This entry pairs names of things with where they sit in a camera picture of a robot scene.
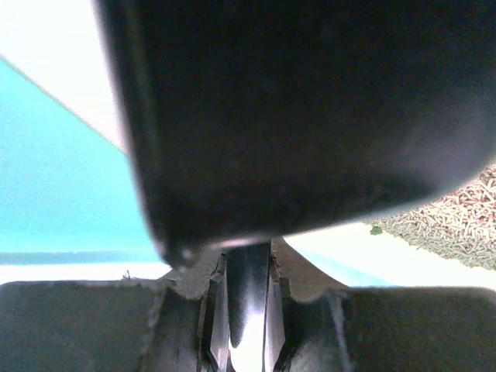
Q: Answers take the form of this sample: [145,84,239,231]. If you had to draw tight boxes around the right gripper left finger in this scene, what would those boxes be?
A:
[1,254,222,371]

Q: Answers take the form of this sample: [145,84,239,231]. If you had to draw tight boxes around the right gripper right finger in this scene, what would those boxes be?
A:
[271,239,495,371]

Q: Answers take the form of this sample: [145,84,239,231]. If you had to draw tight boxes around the beige cat litter sand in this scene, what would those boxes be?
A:
[368,164,495,270]

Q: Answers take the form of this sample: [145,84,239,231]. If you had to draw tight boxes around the black litter scoop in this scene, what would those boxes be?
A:
[96,1,495,371]

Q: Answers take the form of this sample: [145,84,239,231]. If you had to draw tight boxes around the teal cat litter box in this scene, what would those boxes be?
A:
[0,56,396,288]

